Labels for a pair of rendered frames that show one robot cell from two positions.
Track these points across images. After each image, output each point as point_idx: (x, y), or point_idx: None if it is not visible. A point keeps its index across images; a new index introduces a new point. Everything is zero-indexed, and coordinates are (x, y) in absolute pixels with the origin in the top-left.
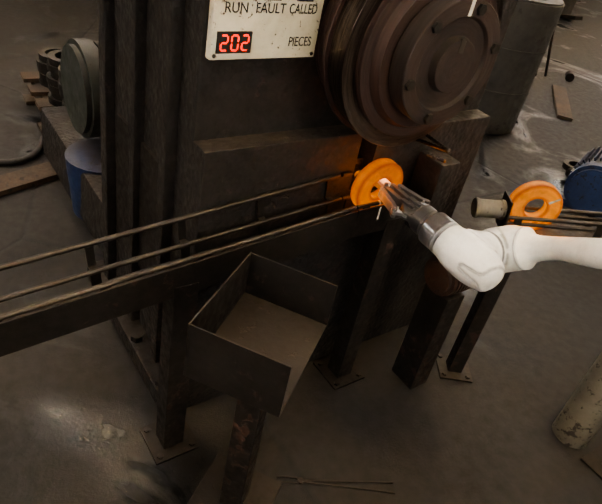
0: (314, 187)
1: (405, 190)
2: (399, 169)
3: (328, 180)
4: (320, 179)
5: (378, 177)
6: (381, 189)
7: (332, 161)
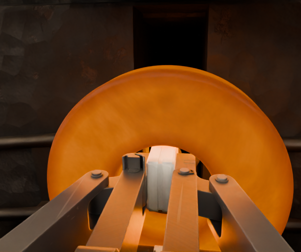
0: (8, 163)
1: (225, 210)
2: (244, 112)
3: (27, 144)
4: (3, 137)
5: (123, 133)
6: (83, 177)
7: (41, 90)
